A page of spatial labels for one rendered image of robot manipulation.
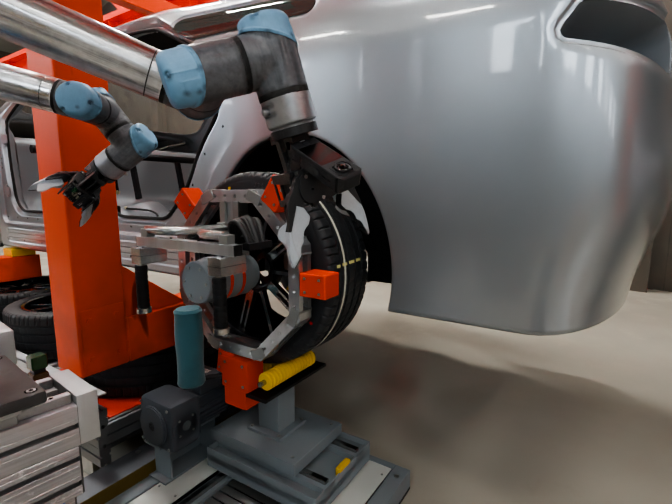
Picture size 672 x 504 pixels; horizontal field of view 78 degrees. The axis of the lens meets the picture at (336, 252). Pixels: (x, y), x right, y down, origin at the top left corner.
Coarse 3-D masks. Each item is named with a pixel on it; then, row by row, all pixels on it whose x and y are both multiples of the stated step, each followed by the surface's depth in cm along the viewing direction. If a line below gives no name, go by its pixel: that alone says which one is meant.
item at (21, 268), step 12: (12, 252) 277; (24, 252) 282; (0, 264) 271; (12, 264) 276; (24, 264) 282; (36, 264) 288; (0, 276) 271; (12, 276) 277; (24, 276) 283; (36, 276) 289
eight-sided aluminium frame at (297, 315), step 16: (208, 192) 134; (224, 192) 130; (240, 192) 127; (256, 192) 123; (208, 208) 137; (256, 208) 124; (192, 224) 141; (272, 224) 121; (304, 240) 121; (192, 256) 149; (304, 256) 122; (288, 272) 120; (192, 304) 146; (208, 304) 149; (304, 304) 124; (208, 320) 145; (288, 320) 122; (304, 320) 123; (208, 336) 143; (224, 336) 143; (240, 336) 142; (272, 336) 127; (288, 336) 129; (240, 352) 136; (256, 352) 131; (272, 352) 132
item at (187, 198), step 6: (180, 192) 142; (186, 192) 141; (192, 192) 143; (198, 192) 145; (180, 198) 142; (186, 198) 141; (192, 198) 141; (198, 198) 143; (180, 204) 143; (186, 204) 141; (192, 204) 139; (180, 210) 143; (186, 210) 141; (192, 210) 140; (186, 216) 142
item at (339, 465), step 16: (208, 448) 154; (224, 448) 157; (336, 448) 154; (352, 448) 152; (368, 448) 158; (208, 464) 156; (224, 464) 150; (240, 464) 146; (256, 464) 148; (320, 464) 148; (336, 464) 148; (352, 464) 148; (240, 480) 147; (256, 480) 142; (272, 480) 138; (288, 480) 140; (304, 480) 137; (320, 480) 136; (336, 480) 139; (272, 496) 139; (288, 496) 135; (304, 496) 131; (320, 496) 131; (336, 496) 139
